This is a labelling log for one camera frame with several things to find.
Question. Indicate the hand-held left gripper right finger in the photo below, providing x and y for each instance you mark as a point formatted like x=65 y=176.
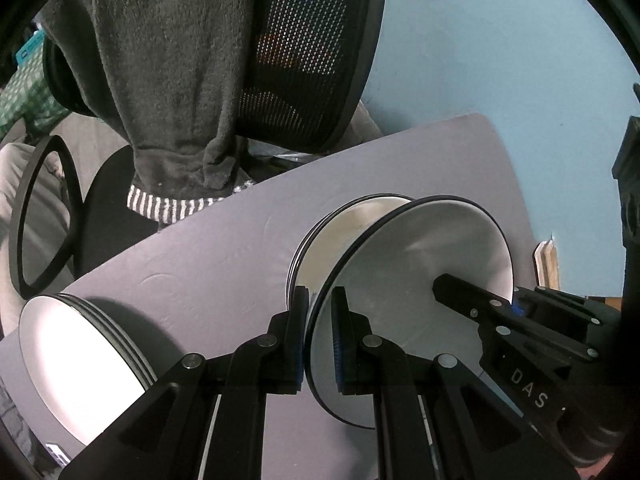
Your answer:
x=341 y=345

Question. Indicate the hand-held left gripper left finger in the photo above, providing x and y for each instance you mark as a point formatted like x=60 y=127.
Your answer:
x=299 y=345

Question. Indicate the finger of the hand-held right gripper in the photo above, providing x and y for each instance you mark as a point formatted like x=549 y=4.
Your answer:
x=555 y=305
x=465 y=297

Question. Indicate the white bowl with black rim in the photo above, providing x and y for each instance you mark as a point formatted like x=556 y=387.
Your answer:
x=400 y=280

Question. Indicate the white plate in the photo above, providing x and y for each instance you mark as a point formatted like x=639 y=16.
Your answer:
x=345 y=230
x=122 y=337

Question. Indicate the stack of white plates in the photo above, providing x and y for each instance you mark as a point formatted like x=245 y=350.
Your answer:
x=65 y=360

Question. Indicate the light wooden board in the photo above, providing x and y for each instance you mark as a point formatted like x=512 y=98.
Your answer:
x=547 y=265

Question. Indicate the white printed card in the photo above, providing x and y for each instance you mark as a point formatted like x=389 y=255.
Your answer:
x=56 y=454

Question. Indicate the black mesh office chair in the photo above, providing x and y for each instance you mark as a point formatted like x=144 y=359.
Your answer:
x=310 y=60

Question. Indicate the grey quilted duvet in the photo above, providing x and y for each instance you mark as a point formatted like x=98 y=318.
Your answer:
x=7 y=410

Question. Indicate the green checked cloth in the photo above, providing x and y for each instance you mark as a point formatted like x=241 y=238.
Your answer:
x=25 y=100

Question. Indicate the teal box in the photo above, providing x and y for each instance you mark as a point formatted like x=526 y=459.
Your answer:
x=30 y=47

